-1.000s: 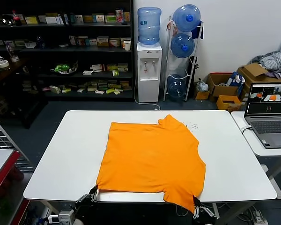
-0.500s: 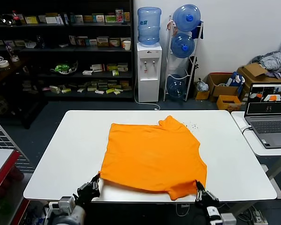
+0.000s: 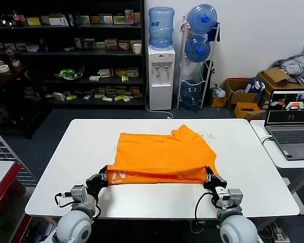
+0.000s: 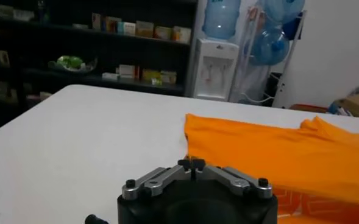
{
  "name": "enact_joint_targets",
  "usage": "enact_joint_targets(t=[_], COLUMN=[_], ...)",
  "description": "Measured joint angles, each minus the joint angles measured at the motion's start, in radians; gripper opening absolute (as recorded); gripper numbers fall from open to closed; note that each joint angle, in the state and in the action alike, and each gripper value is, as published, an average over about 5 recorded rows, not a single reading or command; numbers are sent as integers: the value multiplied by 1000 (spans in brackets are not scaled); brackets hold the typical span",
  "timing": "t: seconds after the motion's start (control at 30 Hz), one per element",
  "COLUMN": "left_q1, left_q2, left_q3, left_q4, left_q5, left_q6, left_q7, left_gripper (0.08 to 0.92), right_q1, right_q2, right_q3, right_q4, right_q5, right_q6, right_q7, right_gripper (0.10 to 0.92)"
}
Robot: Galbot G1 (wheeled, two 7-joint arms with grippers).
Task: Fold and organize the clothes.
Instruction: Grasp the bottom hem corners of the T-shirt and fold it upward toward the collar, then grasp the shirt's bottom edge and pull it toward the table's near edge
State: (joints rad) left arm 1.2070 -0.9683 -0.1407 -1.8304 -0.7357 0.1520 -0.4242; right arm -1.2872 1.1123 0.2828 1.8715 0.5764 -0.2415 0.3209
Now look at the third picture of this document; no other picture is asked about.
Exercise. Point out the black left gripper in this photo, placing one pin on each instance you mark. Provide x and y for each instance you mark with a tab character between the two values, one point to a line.
96	183

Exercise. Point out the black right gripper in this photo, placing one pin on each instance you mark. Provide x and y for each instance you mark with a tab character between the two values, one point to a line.
215	182

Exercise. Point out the orange t-shirt with white print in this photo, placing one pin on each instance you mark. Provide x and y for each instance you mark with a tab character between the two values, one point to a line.
164	157

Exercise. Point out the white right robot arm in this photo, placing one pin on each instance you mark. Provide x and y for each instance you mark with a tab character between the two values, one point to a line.
236	227

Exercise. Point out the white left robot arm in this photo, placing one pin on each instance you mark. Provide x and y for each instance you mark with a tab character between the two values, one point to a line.
73	225

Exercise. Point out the pile of grey clothes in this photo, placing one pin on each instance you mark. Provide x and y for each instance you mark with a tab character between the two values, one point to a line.
295	65

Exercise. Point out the large white table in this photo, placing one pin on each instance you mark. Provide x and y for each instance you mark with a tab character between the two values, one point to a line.
66	152

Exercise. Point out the small white side table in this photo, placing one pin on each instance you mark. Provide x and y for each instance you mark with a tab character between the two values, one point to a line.
261	131

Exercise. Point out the small yellow cardboard box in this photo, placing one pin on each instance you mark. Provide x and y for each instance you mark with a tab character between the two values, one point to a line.
218	103

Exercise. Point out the orange cardboard box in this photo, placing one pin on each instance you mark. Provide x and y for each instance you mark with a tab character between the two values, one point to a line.
248	112

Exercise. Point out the open brown cardboard box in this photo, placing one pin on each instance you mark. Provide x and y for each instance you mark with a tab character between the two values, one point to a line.
239	97

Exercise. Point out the crumpled plastic bag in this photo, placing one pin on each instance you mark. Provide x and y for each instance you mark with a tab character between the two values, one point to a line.
218	92

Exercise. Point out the grey laptop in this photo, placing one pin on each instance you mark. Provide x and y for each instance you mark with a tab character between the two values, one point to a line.
291	138

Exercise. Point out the flat white medicine box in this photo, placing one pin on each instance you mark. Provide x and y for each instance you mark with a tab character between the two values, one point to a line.
94	78

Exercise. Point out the blue white bag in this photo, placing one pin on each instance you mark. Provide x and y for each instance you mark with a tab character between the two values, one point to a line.
254	86

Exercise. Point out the black stand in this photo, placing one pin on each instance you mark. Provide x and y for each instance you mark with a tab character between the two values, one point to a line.
209	73

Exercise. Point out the white red medicine box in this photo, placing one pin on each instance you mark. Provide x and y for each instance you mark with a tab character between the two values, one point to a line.
106	73

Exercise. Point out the white jug rack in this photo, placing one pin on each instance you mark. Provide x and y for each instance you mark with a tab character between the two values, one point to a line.
180	76

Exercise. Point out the white water dispenser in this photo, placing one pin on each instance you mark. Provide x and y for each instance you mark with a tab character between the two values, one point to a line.
161	83

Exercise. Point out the red edged white table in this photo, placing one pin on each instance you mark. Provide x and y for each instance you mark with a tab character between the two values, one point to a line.
0	177

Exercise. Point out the bowl with green items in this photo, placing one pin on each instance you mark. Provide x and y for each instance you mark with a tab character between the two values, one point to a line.
68	74

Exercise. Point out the large brown cardboard box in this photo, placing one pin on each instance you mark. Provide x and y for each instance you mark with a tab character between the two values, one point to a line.
274	76

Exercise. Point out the black shelf unit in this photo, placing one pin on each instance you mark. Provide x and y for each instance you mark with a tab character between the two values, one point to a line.
66	53

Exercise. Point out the white paper cup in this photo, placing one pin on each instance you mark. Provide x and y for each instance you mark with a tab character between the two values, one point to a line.
137	48

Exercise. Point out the dark wooden desk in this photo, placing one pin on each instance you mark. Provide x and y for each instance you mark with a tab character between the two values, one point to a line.
5	81

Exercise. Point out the dark blue hanging cloth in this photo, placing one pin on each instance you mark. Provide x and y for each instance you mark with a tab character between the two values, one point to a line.
214	32

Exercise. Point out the dark blue bottle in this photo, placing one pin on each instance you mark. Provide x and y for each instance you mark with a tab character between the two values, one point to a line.
43	45

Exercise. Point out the white tape roll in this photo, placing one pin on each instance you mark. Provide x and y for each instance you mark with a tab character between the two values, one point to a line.
2	68

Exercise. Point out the clear plastic bottle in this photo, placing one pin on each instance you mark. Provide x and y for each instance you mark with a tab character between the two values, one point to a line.
14	57

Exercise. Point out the blue water jug on dispenser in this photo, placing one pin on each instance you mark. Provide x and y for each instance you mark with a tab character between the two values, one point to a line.
161	27

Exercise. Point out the pink medicine box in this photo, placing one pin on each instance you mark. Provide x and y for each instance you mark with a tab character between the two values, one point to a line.
129	16

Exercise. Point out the large white carton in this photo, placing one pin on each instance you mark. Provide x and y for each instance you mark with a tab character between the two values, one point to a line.
57	21

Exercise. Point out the yellow medicine box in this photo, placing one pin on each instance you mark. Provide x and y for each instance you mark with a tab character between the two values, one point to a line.
34	21

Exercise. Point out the cola bottle red cap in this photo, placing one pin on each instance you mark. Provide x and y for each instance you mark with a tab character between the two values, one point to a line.
18	19

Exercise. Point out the shiny glass bowl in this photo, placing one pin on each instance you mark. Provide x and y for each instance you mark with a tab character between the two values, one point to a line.
7	21

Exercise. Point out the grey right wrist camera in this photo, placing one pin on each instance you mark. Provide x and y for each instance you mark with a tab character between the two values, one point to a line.
231	197

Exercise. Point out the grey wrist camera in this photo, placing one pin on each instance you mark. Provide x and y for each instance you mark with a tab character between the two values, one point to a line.
231	197
77	193

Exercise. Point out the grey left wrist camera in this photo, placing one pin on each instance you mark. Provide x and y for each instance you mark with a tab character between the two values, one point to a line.
77	193

